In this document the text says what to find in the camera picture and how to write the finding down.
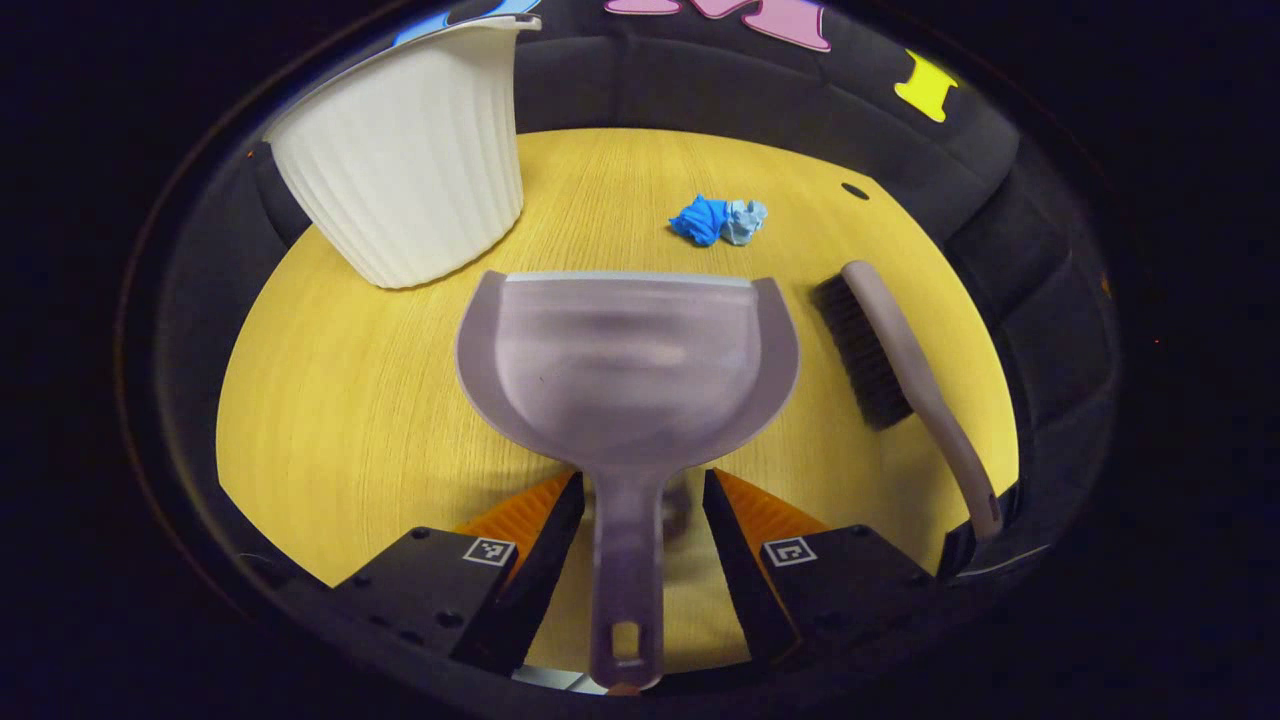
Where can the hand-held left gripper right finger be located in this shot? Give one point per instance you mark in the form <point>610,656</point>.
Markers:
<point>740,570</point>

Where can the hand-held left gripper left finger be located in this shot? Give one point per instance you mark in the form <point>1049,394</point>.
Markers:
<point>540,570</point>

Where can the small grey dustpan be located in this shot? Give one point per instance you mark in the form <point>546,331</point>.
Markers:
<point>630,380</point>

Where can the small grey broom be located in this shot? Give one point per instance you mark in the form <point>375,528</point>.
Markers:
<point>900,350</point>

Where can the light blue paper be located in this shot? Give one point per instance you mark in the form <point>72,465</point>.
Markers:
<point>743,222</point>

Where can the dark blue paper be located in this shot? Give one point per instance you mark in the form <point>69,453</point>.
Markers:
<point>700,220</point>

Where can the white ribbed garbage bin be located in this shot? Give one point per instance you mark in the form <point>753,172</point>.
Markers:
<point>410,160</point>

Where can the wooden desktop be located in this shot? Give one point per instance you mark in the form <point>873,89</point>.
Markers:
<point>350,400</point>

